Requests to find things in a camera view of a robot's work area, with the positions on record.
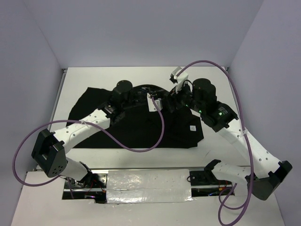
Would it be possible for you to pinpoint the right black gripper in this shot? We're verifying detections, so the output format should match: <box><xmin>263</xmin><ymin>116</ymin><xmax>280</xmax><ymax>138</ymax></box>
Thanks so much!
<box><xmin>160</xmin><ymin>80</ymin><xmax>204</xmax><ymax>113</ymax></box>

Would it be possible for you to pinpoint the black long sleeve shirt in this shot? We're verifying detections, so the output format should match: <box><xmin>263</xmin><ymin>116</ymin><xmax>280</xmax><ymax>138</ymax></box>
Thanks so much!
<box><xmin>68</xmin><ymin>85</ymin><xmax>204</xmax><ymax>149</ymax></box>

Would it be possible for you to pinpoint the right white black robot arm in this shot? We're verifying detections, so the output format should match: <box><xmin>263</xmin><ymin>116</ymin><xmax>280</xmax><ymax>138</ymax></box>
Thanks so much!
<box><xmin>167</xmin><ymin>78</ymin><xmax>293</xmax><ymax>201</ymax></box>

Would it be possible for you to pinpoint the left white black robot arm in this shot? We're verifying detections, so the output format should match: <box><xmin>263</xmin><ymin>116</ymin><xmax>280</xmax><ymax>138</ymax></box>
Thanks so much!
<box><xmin>32</xmin><ymin>80</ymin><xmax>157</xmax><ymax>188</ymax></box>

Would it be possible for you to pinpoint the shiny silver tape sheet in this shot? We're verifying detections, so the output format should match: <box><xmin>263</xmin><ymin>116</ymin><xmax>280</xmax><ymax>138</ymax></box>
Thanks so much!
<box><xmin>106</xmin><ymin>169</ymin><xmax>192</xmax><ymax>204</ymax></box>

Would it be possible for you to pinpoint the white foam front board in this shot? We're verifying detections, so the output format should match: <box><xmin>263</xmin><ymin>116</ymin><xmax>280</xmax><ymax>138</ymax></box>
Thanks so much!
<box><xmin>9</xmin><ymin>164</ymin><xmax>289</xmax><ymax>226</ymax></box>

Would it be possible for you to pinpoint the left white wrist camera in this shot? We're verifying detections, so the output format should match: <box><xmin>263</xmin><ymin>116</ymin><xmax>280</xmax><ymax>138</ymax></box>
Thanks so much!
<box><xmin>147</xmin><ymin>93</ymin><xmax>163</xmax><ymax>112</ymax></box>

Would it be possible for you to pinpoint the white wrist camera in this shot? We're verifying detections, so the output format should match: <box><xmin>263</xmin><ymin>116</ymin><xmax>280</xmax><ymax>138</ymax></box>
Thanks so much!
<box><xmin>147</xmin><ymin>93</ymin><xmax>163</xmax><ymax>112</ymax></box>
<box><xmin>170</xmin><ymin>67</ymin><xmax>189</xmax><ymax>93</ymax></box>

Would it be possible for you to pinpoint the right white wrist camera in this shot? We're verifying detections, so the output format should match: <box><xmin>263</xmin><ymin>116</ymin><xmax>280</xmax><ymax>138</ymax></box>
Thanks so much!
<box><xmin>170</xmin><ymin>67</ymin><xmax>189</xmax><ymax>93</ymax></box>

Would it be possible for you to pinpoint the right aluminium table rail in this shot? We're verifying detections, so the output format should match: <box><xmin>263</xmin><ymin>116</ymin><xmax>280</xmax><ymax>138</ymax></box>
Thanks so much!
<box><xmin>224</xmin><ymin>67</ymin><xmax>257</xmax><ymax>167</ymax></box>

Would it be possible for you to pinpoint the aluminium table rail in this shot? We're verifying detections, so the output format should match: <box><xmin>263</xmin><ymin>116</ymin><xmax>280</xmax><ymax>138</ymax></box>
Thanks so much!
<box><xmin>35</xmin><ymin>68</ymin><xmax>68</xmax><ymax>171</ymax></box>
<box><xmin>224</xmin><ymin>67</ymin><xmax>257</xmax><ymax>167</ymax></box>

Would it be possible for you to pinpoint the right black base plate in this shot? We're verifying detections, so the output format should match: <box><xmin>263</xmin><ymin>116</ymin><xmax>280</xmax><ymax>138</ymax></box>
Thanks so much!
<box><xmin>186</xmin><ymin>169</ymin><xmax>232</xmax><ymax>187</ymax></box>

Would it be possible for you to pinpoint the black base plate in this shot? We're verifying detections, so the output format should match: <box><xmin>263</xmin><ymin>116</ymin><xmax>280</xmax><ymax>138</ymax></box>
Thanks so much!
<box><xmin>68</xmin><ymin>172</ymin><xmax>107</xmax><ymax>188</ymax></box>
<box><xmin>186</xmin><ymin>169</ymin><xmax>232</xmax><ymax>187</ymax></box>

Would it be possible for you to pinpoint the left aluminium table rail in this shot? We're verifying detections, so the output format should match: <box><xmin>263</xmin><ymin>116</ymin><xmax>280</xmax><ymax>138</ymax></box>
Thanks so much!
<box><xmin>35</xmin><ymin>68</ymin><xmax>68</xmax><ymax>171</ymax></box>

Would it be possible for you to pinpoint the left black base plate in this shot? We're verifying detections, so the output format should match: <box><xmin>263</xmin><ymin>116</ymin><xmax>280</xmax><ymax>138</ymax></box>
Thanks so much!
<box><xmin>68</xmin><ymin>172</ymin><xmax>107</xmax><ymax>188</ymax></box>

